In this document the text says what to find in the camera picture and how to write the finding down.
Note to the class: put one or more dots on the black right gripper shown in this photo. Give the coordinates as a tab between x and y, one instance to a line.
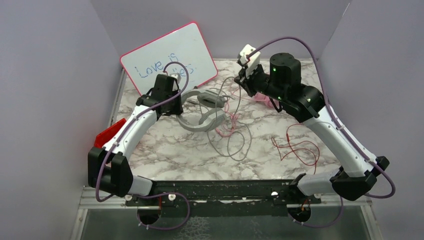
246	82

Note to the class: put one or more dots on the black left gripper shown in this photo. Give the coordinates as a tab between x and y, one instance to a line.
179	108

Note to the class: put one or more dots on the grey white headphones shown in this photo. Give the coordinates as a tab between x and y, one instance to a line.
209	120

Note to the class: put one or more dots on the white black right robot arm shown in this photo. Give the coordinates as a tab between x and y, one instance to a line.
359	168

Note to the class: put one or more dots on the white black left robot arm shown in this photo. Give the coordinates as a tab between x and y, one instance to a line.
108	165

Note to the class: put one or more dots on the pink headphones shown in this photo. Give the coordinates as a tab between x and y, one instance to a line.
259	97

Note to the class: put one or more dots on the pink framed whiteboard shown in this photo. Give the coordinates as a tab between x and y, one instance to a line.
182	51

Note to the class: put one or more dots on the red plastic bin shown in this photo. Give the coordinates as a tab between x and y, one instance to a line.
107	134

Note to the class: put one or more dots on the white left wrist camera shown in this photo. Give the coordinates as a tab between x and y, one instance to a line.
176	76

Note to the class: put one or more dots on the black metal base rail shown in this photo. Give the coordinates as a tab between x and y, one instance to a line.
216	198

